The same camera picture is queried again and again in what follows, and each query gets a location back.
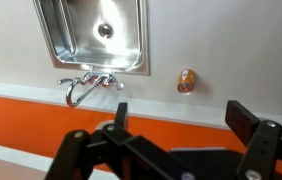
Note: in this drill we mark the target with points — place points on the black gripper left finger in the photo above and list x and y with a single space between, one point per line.
129 157

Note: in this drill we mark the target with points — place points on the orange can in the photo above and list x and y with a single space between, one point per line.
186 82

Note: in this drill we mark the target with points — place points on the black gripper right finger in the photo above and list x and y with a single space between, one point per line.
262 139

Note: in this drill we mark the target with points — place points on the stainless steel sink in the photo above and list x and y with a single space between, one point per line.
109 36

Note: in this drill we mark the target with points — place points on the chrome sink faucet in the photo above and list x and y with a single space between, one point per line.
91 80

